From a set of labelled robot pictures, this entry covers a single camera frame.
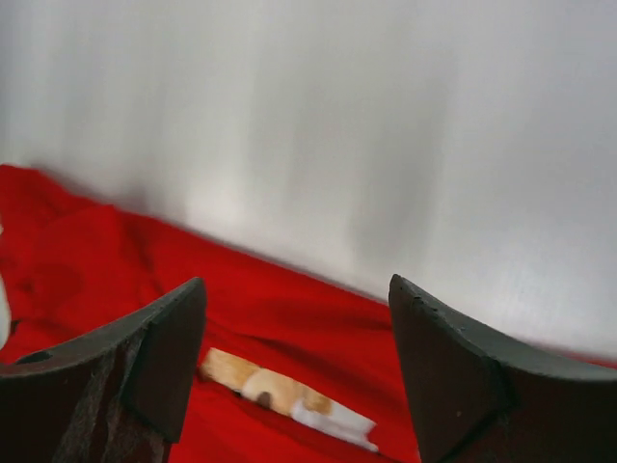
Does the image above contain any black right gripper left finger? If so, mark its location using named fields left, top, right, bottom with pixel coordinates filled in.
left=1, top=278, right=206, bottom=462

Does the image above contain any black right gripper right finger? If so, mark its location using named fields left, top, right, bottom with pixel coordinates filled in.
left=389, top=275, right=616, bottom=462

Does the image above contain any red printed t shirt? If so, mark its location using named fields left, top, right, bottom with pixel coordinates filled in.
left=1, top=165, right=424, bottom=462

